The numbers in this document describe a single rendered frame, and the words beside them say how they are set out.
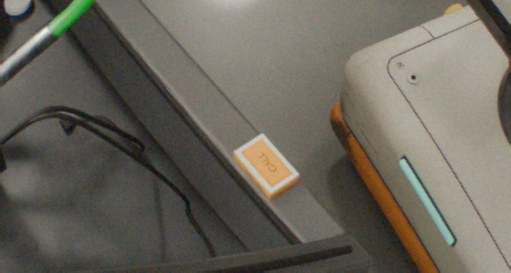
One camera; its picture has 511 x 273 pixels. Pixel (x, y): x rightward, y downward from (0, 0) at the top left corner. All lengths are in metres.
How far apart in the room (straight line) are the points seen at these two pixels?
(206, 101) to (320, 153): 1.10
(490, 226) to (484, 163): 0.12
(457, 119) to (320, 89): 0.42
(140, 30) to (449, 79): 0.92
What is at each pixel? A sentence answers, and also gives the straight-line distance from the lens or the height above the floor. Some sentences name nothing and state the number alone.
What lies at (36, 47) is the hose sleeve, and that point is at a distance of 0.82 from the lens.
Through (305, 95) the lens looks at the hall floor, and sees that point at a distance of 2.18.
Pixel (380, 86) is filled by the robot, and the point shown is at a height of 0.28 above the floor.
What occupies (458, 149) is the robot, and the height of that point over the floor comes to 0.28.
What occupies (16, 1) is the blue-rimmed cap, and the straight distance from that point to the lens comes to 1.26.
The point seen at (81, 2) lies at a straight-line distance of 0.80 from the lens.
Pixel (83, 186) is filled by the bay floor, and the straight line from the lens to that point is 1.12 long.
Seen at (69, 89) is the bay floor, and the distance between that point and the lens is 1.19.
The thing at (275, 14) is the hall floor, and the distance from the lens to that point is 2.29.
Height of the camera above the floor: 1.80
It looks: 58 degrees down
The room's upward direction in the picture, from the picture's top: 3 degrees clockwise
